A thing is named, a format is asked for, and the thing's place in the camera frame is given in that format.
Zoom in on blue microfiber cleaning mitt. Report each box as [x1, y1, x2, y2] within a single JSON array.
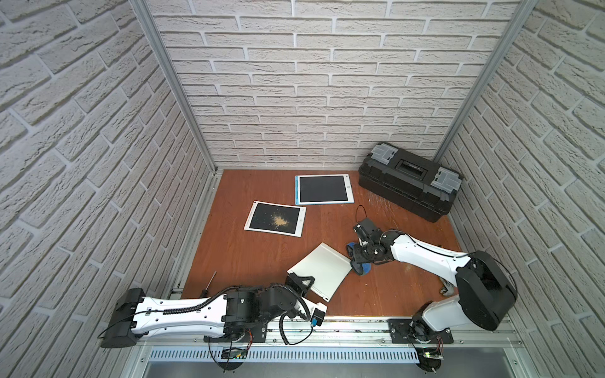
[[346, 243, 373, 277]]

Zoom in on white drawing tablet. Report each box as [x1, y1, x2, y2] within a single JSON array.
[[244, 201, 307, 238], [288, 243, 351, 302]]

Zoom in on blue-edged drawing tablet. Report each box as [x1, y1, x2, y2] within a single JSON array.
[[295, 174, 354, 206]]

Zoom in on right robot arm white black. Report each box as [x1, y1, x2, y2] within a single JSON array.
[[347, 218, 518, 341]]

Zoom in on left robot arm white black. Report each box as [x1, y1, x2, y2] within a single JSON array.
[[99, 283, 327, 349]]

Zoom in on black toolbox grey latches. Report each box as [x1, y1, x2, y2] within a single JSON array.
[[359, 142, 463, 223]]

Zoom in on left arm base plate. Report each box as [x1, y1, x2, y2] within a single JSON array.
[[203, 321, 268, 343]]

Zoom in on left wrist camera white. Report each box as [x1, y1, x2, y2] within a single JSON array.
[[310, 302, 327, 328]]

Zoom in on orange handled pliers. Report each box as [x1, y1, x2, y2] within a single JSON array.
[[440, 278, 457, 297]]

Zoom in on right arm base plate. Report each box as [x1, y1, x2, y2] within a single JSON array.
[[387, 318, 454, 345]]

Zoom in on aluminium mounting rail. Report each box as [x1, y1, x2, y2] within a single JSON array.
[[142, 317, 524, 349]]

